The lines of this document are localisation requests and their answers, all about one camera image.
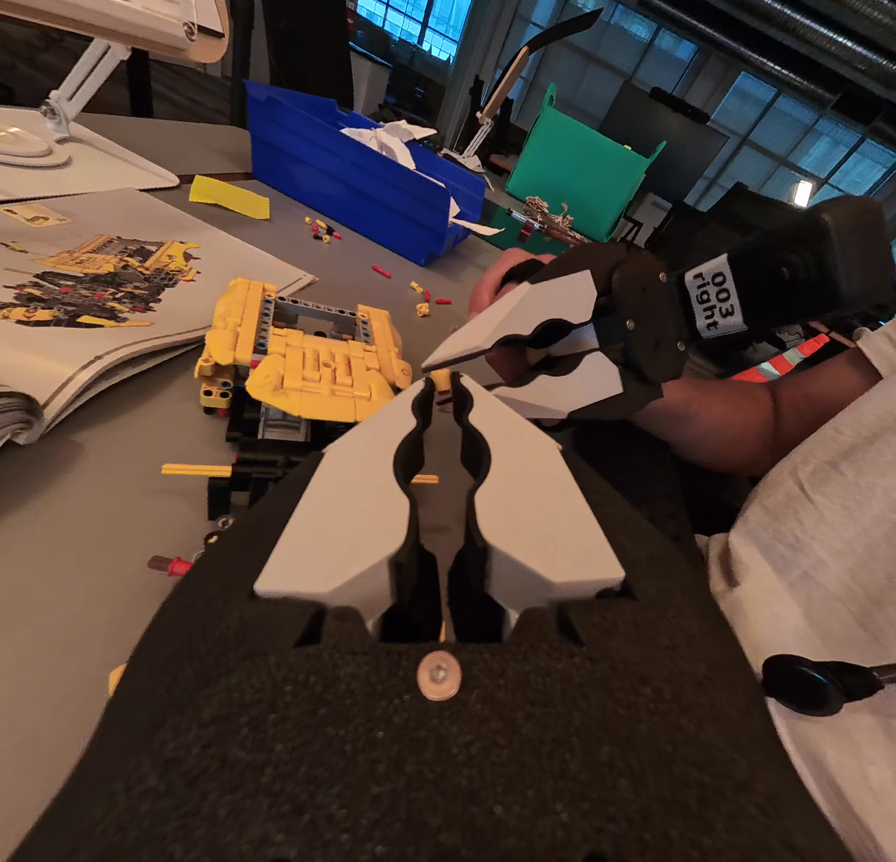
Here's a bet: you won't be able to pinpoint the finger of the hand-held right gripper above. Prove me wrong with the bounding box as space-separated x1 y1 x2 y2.
420 270 601 374
489 350 625 422

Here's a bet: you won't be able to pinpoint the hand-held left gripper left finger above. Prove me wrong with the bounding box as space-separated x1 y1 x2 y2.
253 378 443 645

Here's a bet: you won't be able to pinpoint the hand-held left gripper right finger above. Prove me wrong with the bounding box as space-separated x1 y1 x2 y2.
448 371 625 645

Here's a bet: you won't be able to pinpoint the yellow toy brick car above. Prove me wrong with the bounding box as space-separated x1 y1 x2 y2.
146 277 441 577

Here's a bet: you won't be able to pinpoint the person's right forearm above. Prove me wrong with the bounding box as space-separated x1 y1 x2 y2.
626 347 883 478

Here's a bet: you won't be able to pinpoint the grey desk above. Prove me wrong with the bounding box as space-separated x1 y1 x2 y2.
0 113 582 849

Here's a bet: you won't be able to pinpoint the person's right hand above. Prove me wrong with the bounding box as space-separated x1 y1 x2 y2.
468 248 555 383

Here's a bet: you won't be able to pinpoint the brown rod tool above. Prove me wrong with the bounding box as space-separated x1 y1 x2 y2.
505 206 585 247

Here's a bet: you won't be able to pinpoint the orange traffic cone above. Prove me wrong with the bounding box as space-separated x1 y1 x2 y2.
728 333 830 383

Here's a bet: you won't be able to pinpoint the scattered small brick pieces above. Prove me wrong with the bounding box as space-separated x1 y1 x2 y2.
304 214 452 317

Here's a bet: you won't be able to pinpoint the green plastic tote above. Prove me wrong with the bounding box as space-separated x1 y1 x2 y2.
505 84 666 243

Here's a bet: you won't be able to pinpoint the large black screen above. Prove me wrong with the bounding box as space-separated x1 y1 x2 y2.
598 81 729 205

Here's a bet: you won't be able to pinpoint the crumpled white paper bags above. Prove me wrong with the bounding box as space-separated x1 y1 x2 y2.
339 121 505 236

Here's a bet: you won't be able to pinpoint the white stand with wooden board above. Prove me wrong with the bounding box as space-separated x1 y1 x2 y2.
441 8 604 170

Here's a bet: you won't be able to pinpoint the blue storage bin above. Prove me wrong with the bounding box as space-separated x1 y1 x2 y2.
244 80 487 264

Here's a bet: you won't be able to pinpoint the person's white shirt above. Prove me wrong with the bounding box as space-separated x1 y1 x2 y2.
696 319 896 862

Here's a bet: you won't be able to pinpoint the open instruction booklet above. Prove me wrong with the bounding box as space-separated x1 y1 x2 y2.
0 187 319 450

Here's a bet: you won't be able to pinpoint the yellow paper note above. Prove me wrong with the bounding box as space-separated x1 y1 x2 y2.
189 175 271 220

